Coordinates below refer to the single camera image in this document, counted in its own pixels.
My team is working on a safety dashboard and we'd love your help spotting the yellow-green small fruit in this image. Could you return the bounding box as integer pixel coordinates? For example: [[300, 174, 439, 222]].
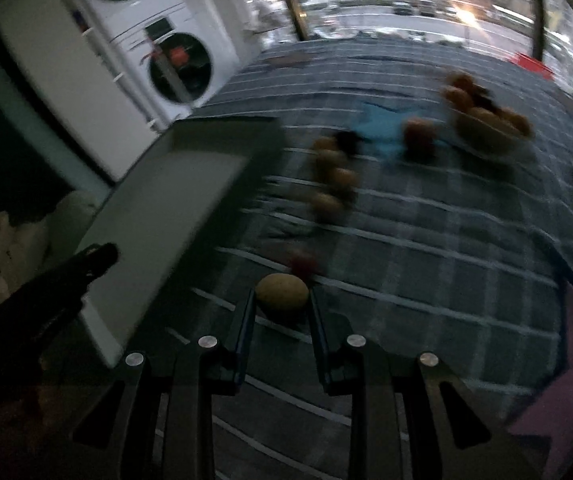
[[255, 273, 309, 304]]

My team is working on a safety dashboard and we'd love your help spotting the dark plum fruit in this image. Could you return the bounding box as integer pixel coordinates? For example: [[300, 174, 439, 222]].
[[333, 130, 362, 160]]

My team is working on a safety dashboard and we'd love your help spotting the large orange fruit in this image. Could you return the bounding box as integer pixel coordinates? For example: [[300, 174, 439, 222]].
[[402, 117, 437, 160]]

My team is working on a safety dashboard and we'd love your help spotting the red small apple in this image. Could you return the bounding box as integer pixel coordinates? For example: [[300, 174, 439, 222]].
[[286, 248, 320, 275]]

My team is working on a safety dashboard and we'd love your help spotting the white shallow tray box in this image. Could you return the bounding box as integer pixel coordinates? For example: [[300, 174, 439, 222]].
[[78, 116, 285, 368]]

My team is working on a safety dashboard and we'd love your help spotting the checkered dark blue tablecloth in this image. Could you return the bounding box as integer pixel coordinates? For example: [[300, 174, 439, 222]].
[[151, 39, 573, 480]]

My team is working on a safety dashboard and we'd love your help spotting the white cabinet panel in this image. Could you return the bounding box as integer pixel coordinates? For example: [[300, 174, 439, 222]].
[[0, 0, 156, 181]]

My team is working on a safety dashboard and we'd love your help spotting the glass fruit bowl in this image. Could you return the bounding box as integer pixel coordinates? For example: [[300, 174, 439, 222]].
[[441, 72, 535, 157]]

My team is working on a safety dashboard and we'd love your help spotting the lower white washing machine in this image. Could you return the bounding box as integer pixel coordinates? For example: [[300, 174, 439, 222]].
[[115, 4, 240, 126]]

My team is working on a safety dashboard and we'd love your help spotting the red plastic basket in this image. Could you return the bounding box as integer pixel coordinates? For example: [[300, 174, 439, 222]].
[[509, 52, 554, 80]]

